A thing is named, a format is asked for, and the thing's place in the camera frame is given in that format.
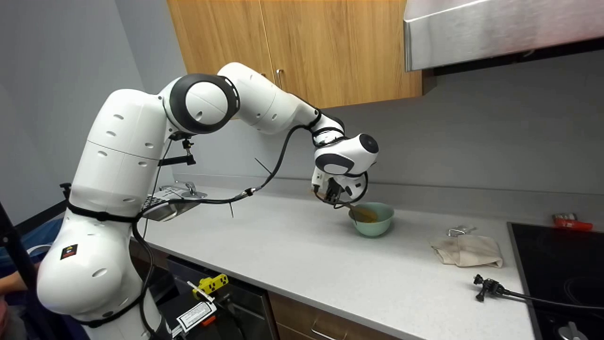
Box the black glass cooktop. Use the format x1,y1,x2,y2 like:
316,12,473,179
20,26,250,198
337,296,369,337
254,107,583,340
505,220,604,340

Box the black dishwasher front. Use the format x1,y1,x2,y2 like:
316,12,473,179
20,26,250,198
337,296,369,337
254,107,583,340
164,254,279,340

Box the small red object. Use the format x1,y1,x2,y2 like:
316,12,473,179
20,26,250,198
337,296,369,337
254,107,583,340
550,211,594,233

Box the black tripod pole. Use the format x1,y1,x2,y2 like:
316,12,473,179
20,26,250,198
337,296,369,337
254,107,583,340
0,201,41,292

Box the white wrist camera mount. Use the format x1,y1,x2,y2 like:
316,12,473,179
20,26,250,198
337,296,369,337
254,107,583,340
309,167,326,198

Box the person forearm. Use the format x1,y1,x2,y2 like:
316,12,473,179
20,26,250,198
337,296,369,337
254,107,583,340
0,269,30,298

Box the white and red clamp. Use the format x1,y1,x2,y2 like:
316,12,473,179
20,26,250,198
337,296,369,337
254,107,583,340
173,298,218,334

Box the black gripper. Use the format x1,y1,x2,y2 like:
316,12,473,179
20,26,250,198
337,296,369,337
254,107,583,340
318,175,354,211

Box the green bowl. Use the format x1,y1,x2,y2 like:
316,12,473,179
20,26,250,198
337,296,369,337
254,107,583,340
347,199,396,239

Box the stainless steel range hood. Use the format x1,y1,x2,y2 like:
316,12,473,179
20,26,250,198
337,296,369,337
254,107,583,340
401,0,604,79

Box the beige crumpled cloth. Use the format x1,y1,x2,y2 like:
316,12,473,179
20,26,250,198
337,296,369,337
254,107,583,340
430,230,505,269

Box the person in red shirt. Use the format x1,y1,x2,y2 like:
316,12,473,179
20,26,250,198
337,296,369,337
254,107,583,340
0,292,13,340

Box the wooden wall cabinet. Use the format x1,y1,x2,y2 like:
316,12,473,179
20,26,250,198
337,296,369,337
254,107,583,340
165,0,435,109

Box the yellow clamp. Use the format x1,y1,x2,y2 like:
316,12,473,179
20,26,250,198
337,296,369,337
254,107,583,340
188,271,232,301

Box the wooden base cabinet drawer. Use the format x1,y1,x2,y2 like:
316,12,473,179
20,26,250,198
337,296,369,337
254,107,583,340
267,290,403,340

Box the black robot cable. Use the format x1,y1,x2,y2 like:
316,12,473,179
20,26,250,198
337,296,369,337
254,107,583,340
131,120,318,218

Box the silver metal object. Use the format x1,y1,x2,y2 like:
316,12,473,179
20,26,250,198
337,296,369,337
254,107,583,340
554,318,590,340

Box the clear plastic wrapper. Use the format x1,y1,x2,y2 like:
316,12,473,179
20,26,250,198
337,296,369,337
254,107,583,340
445,222,479,239

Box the black camera on articulated arm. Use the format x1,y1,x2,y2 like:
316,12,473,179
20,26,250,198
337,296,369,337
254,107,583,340
152,137,198,169

